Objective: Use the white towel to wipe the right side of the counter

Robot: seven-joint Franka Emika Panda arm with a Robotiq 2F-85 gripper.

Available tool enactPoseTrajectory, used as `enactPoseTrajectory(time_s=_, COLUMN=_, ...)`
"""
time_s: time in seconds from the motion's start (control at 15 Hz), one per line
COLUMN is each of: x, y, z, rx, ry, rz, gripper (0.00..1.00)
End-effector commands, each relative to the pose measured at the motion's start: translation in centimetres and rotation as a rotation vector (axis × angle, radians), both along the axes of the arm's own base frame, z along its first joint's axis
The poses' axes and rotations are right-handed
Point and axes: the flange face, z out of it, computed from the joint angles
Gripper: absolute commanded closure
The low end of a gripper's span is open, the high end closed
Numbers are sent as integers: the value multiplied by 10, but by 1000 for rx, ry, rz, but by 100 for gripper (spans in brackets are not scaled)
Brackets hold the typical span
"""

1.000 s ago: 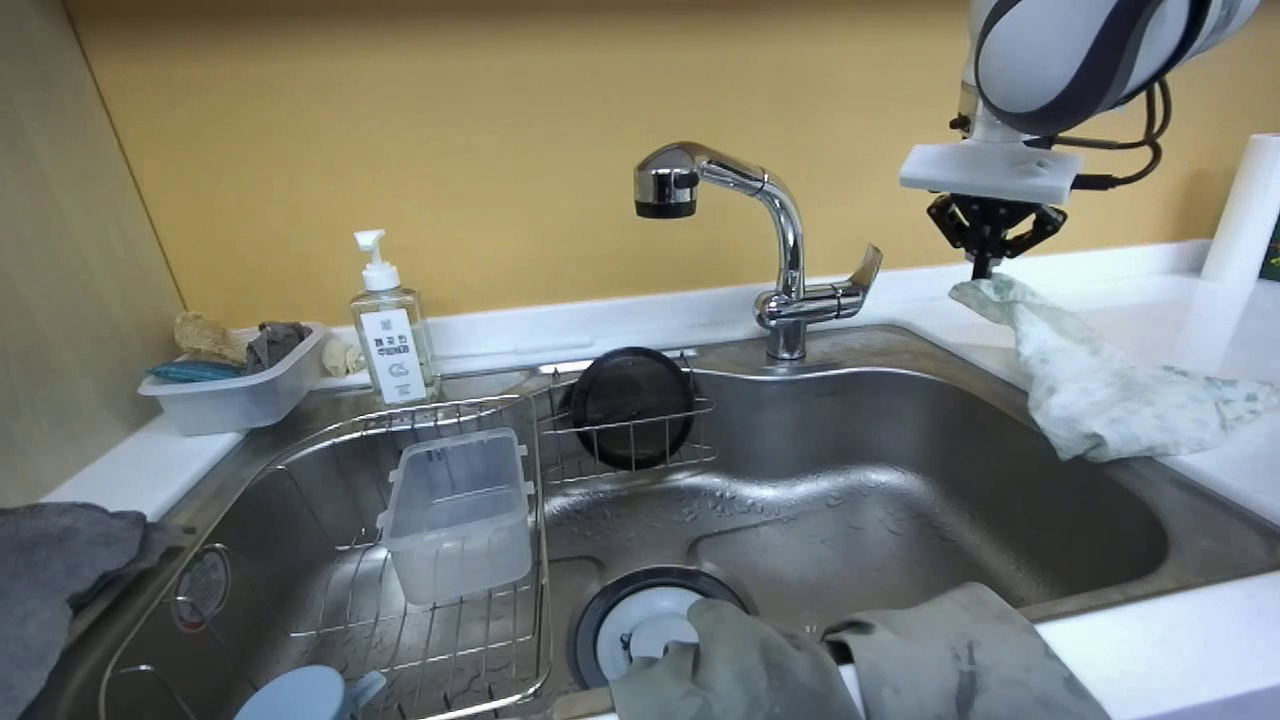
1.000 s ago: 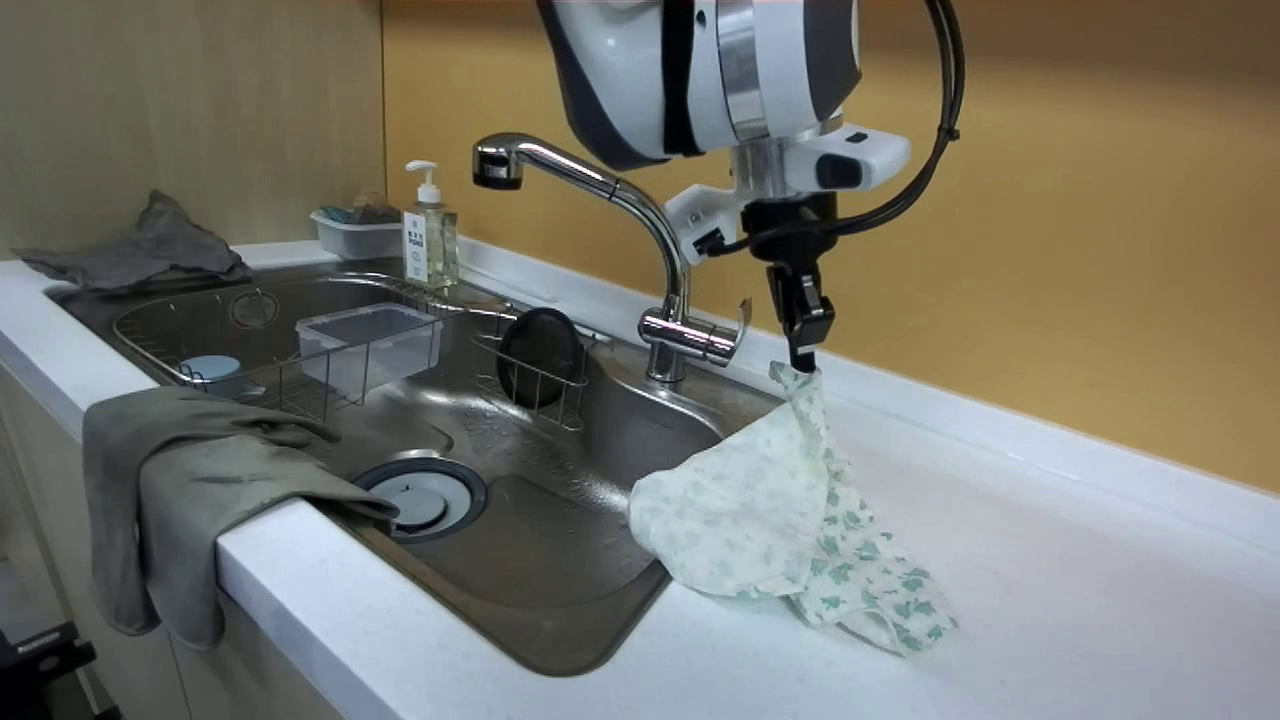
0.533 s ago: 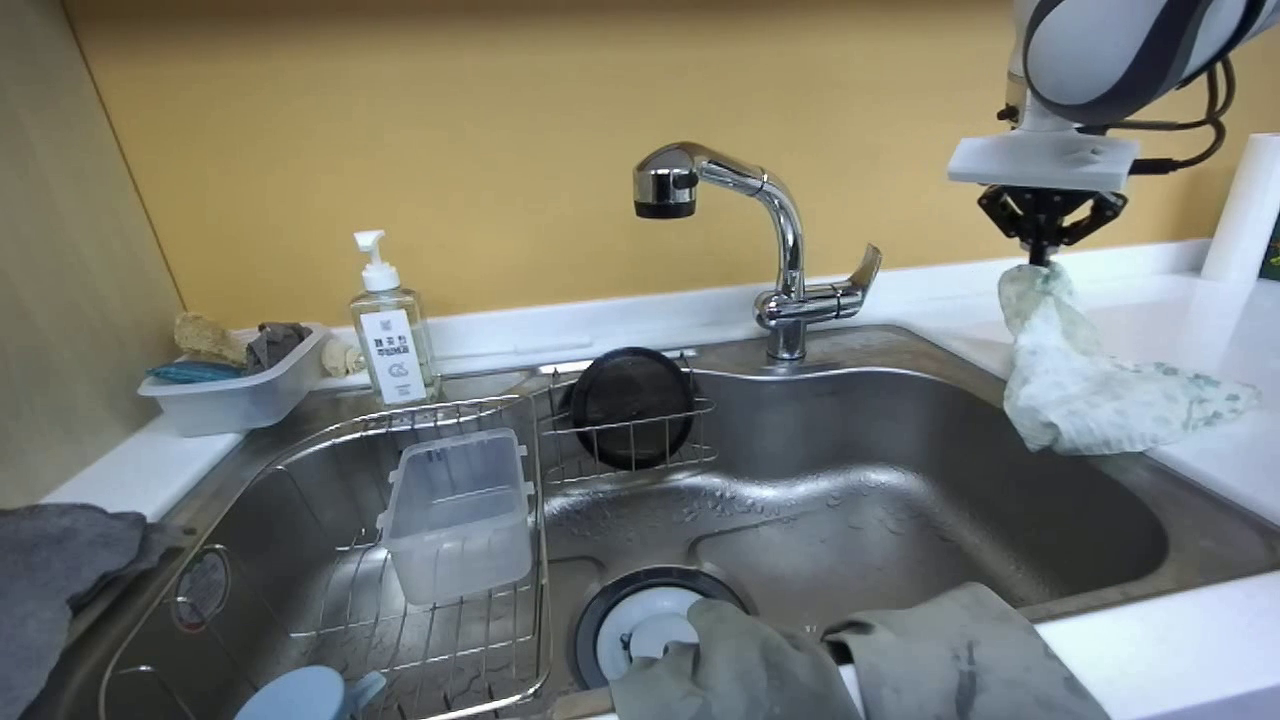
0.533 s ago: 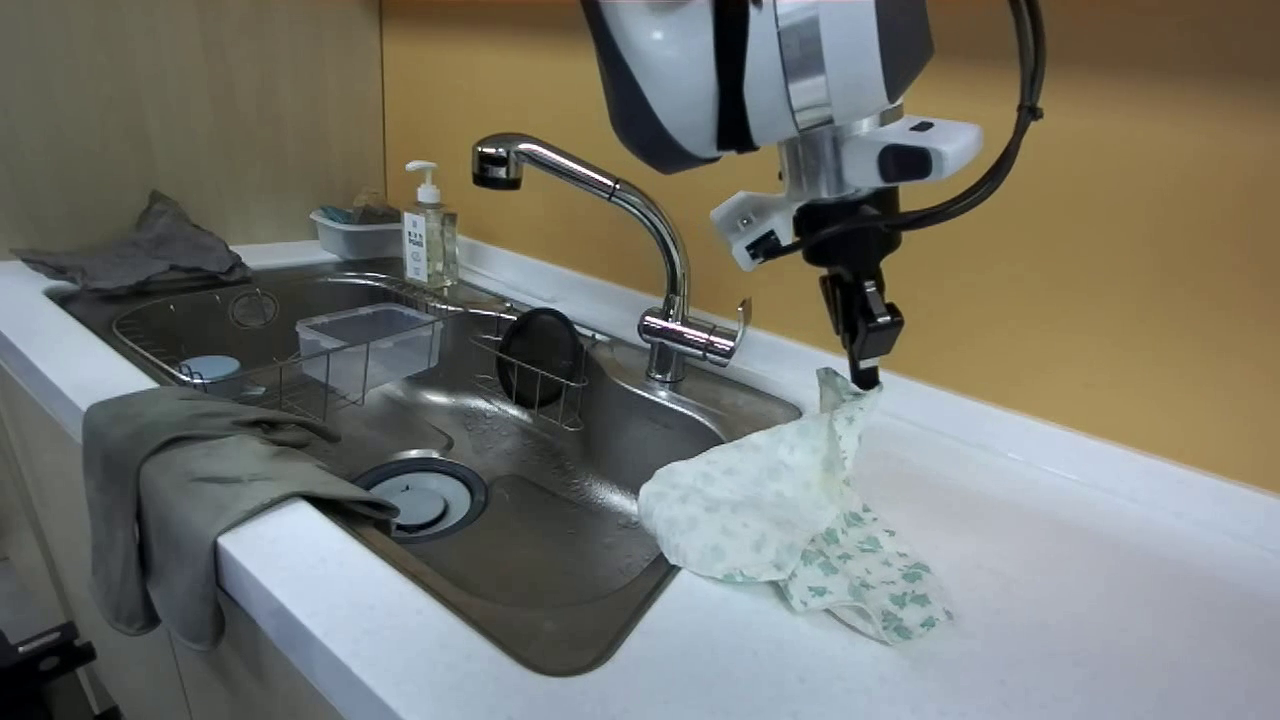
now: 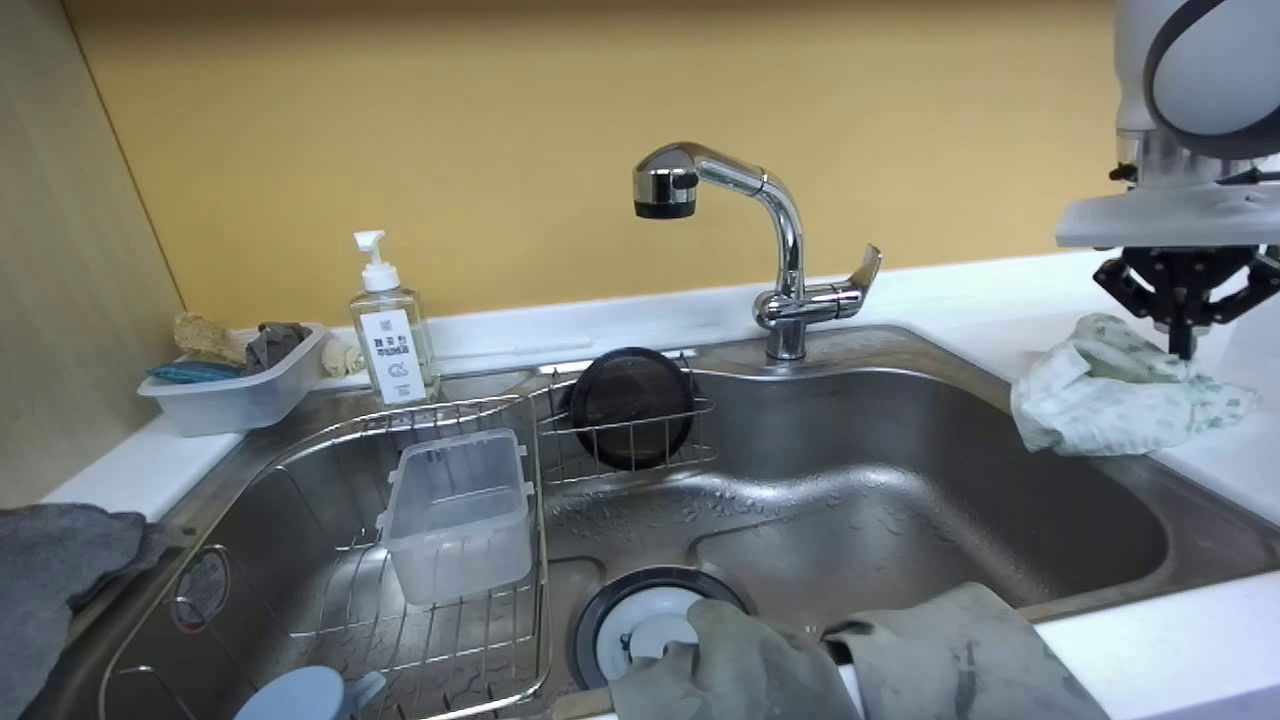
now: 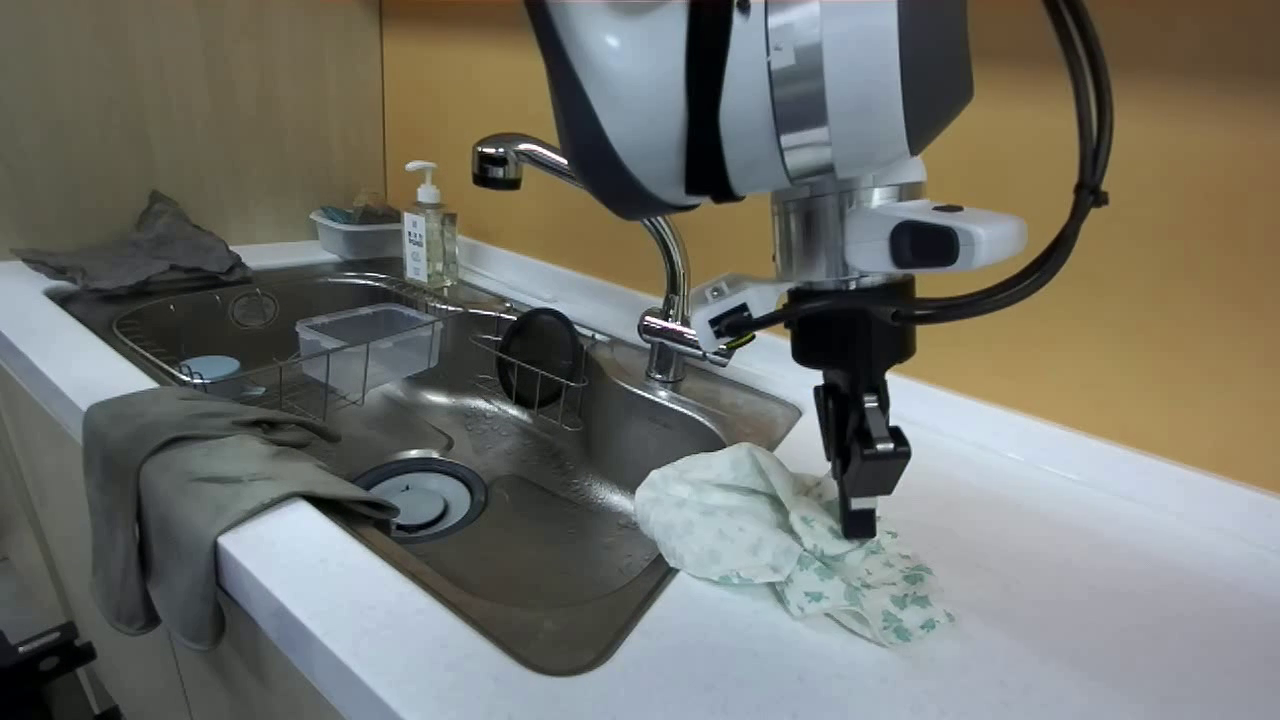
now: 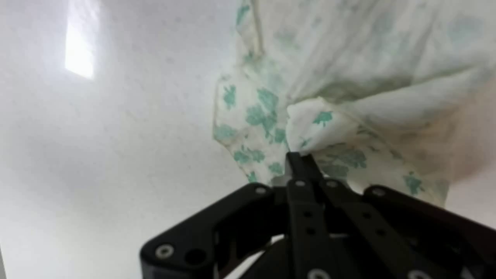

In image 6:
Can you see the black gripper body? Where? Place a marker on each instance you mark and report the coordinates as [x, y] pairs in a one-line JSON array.
[[852, 326]]

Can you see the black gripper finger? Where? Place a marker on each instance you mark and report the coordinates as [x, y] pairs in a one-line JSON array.
[[825, 424], [879, 461]]

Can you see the white green floral towel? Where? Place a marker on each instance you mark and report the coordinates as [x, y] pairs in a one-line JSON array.
[[746, 535]]

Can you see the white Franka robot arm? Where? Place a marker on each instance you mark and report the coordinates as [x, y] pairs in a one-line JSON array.
[[666, 93]]

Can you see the chrome sink faucet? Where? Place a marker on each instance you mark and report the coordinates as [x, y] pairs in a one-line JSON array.
[[666, 286]]

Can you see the stainless steel sink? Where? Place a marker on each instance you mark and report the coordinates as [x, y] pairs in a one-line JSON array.
[[562, 561]]

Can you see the round sink drain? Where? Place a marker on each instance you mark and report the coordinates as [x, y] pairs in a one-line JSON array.
[[427, 496]]

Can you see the clear soap pump bottle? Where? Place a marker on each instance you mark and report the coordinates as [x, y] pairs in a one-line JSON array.
[[427, 237]]

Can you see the clear plastic container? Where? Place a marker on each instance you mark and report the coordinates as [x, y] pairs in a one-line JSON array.
[[372, 344]]

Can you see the dark scrubber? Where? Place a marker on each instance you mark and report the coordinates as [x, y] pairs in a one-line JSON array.
[[372, 209]]

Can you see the white plastic sponge tray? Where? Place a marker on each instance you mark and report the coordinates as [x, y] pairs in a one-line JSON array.
[[354, 242]]

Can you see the blue sponge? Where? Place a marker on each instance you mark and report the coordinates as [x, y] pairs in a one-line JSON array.
[[335, 215]]

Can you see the blue round dish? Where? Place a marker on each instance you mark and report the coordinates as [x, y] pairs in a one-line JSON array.
[[210, 369]]

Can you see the large grey cloth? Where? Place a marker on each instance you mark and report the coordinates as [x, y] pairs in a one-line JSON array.
[[162, 495]]

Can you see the crumpled grey cloth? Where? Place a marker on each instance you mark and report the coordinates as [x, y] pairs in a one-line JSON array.
[[152, 249]]

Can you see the black stand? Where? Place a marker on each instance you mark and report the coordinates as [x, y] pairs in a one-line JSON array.
[[42, 665]]

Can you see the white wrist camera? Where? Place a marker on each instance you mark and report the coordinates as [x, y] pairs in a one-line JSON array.
[[735, 309]]

